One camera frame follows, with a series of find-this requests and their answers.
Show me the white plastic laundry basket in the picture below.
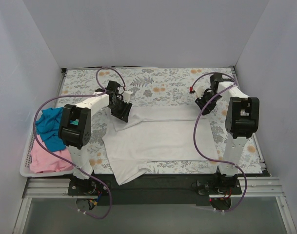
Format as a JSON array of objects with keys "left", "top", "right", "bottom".
[{"left": 20, "top": 120, "right": 75, "bottom": 178}]

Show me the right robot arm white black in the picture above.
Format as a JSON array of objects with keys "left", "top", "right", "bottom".
[{"left": 189, "top": 72, "right": 259, "bottom": 195}]

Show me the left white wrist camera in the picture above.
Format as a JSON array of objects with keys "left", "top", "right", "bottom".
[{"left": 120, "top": 90, "right": 133, "bottom": 103}]

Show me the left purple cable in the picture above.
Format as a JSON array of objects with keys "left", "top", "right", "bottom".
[{"left": 33, "top": 67, "right": 127, "bottom": 220}]

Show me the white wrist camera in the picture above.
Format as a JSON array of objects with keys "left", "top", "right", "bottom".
[
  {"left": 120, "top": 90, "right": 133, "bottom": 103},
  {"left": 189, "top": 85, "right": 204, "bottom": 98}
]

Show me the purple cable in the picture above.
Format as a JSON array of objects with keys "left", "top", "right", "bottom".
[
  {"left": 190, "top": 72, "right": 248, "bottom": 213},
  {"left": 33, "top": 67, "right": 127, "bottom": 220}
]

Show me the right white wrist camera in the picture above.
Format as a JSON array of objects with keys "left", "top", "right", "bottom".
[{"left": 189, "top": 85, "right": 204, "bottom": 98}]

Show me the aluminium frame rail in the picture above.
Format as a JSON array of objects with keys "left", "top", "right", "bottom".
[{"left": 23, "top": 175, "right": 285, "bottom": 198}]

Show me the teal blue t shirt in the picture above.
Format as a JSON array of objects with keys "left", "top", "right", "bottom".
[{"left": 36, "top": 108, "right": 66, "bottom": 152}]

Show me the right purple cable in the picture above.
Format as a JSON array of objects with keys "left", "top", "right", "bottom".
[{"left": 190, "top": 72, "right": 248, "bottom": 213}]

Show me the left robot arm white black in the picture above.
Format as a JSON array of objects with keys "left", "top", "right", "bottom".
[{"left": 59, "top": 80, "right": 132, "bottom": 195}]

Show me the white t shirt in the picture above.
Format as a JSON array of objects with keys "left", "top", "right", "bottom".
[{"left": 102, "top": 105, "right": 218, "bottom": 185}]

